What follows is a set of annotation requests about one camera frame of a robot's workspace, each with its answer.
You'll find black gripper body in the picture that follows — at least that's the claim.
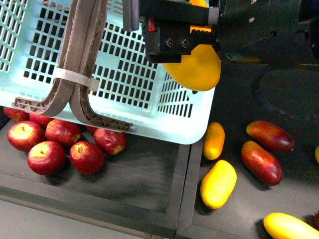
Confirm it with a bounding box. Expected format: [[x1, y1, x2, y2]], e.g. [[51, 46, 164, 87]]
[[139, 0, 219, 63]]

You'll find light blue plastic basket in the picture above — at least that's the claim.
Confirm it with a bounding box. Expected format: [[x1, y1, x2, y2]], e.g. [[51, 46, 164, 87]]
[[0, 0, 214, 144]]

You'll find small yellow mango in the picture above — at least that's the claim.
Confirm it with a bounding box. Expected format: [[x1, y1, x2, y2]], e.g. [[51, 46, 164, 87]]
[[202, 122, 225, 160]]

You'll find red mango upper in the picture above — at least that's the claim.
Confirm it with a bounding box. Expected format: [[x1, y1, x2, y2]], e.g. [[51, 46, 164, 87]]
[[246, 120, 295, 152]]

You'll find red mango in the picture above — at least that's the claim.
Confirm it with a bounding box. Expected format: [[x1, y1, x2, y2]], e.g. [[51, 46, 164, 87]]
[[246, 120, 295, 152], [241, 141, 284, 186]]

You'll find red mango lower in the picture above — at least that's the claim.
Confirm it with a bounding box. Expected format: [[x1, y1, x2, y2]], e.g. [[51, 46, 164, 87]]
[[241, 141, 284, 186]]

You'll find red apple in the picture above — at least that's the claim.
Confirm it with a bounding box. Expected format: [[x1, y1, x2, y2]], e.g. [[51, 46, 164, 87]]
[[27, 141, 67, 176], [94, 128, 126, 155], [69, 141, 105, 175], [45, 119, 82, 147], [7, 120, 45, 152]]

